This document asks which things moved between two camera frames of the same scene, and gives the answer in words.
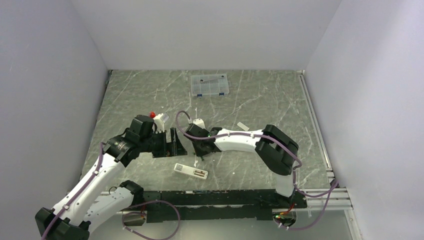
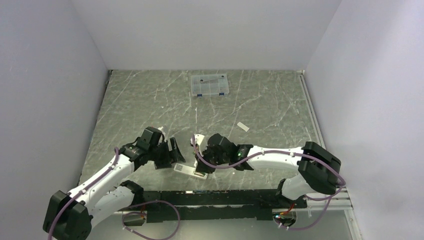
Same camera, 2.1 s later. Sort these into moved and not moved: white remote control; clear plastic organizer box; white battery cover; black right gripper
Moved: black right gripper
Not moved: white remote control; white battery cover; clear plastic organizer box
